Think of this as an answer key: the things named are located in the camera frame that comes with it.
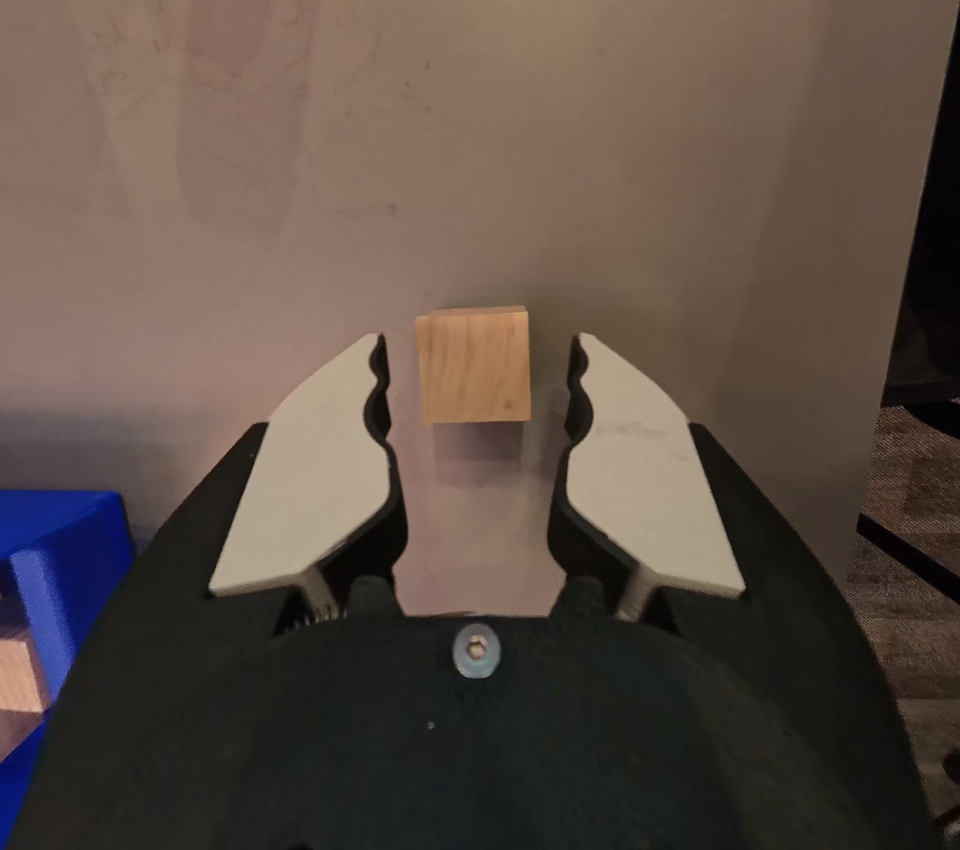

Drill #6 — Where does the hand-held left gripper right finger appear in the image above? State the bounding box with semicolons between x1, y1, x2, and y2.
546;331;749;620

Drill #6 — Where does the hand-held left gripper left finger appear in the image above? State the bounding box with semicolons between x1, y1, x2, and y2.
207;331;411;617

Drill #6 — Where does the wooden cube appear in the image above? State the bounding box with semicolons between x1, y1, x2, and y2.
0;595;55;761
414;304;532;425

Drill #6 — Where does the blue plastic bin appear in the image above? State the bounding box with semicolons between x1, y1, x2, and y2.
0;490;136;850

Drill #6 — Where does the black furniture frame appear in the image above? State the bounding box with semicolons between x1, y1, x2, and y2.
857;14;960;570

